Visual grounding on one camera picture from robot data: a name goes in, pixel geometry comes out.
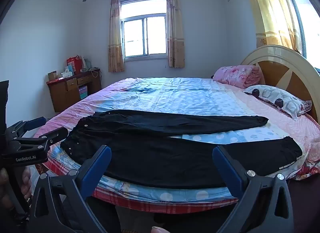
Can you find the pink folded quilt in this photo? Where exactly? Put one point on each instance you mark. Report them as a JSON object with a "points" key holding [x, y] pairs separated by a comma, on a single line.
{"points": [[237, 75]]}

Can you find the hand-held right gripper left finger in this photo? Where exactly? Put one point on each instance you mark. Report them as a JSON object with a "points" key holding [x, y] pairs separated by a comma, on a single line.
{"points": [[98, 166]]}

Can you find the large side window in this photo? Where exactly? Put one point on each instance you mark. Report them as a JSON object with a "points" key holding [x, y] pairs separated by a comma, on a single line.
{"points": [[305, 22]]}

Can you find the brown wooden desk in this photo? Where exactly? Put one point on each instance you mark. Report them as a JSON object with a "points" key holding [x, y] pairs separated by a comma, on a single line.
{"points": [[70, 90]]}

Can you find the beige floral curtain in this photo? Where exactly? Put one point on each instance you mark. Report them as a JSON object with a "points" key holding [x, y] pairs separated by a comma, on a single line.
{"points": [[176, 27], [115, 35]]}

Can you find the yellow curtain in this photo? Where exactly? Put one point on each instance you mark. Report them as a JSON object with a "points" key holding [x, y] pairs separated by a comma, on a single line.
{"points": [[271, 10]]}

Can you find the black pants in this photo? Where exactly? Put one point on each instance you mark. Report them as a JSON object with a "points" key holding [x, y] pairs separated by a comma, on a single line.
{"points": [[162, 158]]}

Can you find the person's left hand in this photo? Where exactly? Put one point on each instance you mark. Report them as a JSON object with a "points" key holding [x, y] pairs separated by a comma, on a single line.
{"points": [[26, 183]]}

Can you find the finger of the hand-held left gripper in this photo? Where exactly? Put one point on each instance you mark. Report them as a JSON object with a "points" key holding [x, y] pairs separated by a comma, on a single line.
{"points": [[50, 136], [36, 122]]}

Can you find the red plaid blanket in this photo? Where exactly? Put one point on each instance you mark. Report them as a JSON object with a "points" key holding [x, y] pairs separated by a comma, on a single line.
{"points": [[140, 201]]}

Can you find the blue pink polka dot bed sheet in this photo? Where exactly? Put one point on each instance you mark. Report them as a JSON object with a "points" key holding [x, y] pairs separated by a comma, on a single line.
{"points": [[187, 95]]}

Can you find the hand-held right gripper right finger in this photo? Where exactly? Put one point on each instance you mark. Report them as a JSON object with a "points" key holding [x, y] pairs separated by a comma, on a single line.
{"points": [[228, 170]]}

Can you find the pink storage box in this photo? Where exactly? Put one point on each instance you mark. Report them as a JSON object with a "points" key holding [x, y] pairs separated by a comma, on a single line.
{"points": [[83, 92]]}

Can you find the cream and wood headboard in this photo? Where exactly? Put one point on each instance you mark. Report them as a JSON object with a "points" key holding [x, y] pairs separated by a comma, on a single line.
{"points": [[282, 72]]}

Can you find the white framed window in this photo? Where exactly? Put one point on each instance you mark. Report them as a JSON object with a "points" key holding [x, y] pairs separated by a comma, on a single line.
{"points": [[144, 36]]}

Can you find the blue box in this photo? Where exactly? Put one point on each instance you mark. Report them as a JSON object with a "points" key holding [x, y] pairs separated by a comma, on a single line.
{"points": [[70, 67]]}

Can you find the grey patterned pillow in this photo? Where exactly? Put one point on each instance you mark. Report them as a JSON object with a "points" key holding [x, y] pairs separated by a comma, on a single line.
{"points": [[277, 99]]}

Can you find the white tissue box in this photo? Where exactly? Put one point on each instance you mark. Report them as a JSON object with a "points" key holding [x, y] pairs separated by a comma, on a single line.
{"points": [[66, 74]]}

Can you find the person's right hand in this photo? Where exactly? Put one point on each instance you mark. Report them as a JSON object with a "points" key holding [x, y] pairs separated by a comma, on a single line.
{"points": [[158, 230]]}

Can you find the brown cardboard box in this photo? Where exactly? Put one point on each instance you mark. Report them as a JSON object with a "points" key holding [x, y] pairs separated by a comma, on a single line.
{"points": [[52, 75]]}

